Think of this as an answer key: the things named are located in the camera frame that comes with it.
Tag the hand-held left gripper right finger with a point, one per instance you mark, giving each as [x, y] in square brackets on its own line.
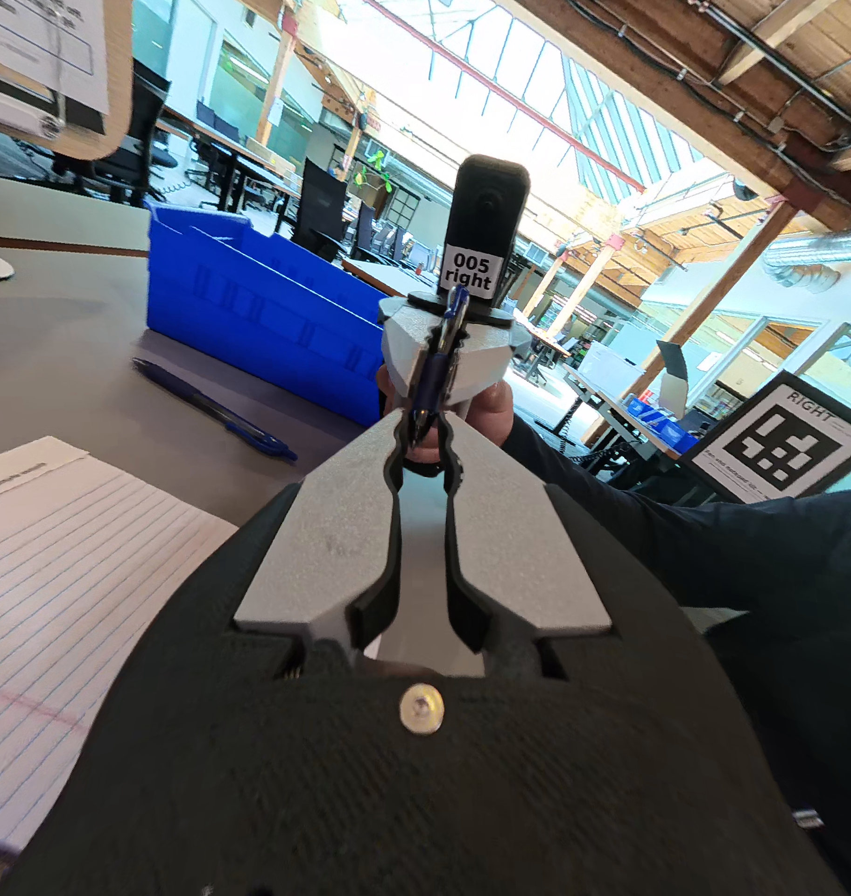
[516, 553]

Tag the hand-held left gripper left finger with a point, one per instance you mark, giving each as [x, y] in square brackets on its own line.
[327, 553]

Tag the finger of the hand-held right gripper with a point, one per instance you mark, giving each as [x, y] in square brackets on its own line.
[404, 343]
[485, 357]

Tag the blue retractable pen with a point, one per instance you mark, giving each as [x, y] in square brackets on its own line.
[436, 371]
[215, 409]

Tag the white lined legal pad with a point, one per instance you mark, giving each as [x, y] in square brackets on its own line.
[82, 574]

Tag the person's right forearm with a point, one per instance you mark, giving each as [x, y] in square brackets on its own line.
[642, 532]

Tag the wooden office desk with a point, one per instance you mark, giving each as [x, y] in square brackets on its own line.
[383, 276]
[607, 402]
[215, 136]

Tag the person's right hand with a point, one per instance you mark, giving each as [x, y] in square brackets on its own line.
[492, 413]

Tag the red steel beam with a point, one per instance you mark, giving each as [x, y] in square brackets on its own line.
[509, 98]

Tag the green hanging decoration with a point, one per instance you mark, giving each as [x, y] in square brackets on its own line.
[376, 164]

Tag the blue plastic bin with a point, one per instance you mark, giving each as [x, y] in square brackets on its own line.
[257, 301]

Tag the black office chair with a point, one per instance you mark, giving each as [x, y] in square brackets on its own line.
[131, 140]
[320, 210]

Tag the white cardboard box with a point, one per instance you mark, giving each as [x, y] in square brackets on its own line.
[677, 392]

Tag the small blue storage bin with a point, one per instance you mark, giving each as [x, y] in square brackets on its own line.
[670, 427]

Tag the black framed marker sign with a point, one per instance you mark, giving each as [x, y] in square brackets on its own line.
[782, 441]

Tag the person's dark jacket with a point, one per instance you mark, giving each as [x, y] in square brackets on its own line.
[803, 735]

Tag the wooden support post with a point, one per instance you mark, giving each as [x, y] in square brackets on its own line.
[712, 301]
[275, 84]

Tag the ceiling security camera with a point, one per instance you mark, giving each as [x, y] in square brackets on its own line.
[744, 189]

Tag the silver ventilation duct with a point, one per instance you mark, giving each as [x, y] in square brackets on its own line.
[817, 259]

